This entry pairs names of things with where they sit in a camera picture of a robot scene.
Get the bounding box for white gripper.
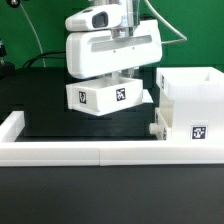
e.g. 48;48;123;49
66;20;162;79

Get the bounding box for white drawer tray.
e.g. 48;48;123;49
66;77;143;116
149;100;173;140

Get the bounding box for white front drawer tray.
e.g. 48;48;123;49
149;100;173;140

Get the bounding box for white drawer cabinet box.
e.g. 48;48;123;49
156;67;224;142

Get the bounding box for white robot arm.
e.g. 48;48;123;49
65;0;162;79

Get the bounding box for white marker tag sheet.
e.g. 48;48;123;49
142;89;153;103

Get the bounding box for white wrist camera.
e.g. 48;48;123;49
65;4;122;32

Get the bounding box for black cables at base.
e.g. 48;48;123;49
22;49;68;69

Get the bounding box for black camera stand left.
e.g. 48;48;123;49
0;39;15;78

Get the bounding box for thin white cable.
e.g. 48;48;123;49
19;3;47;69

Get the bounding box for white U-shaped border frame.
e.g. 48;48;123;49
0;111;224;167

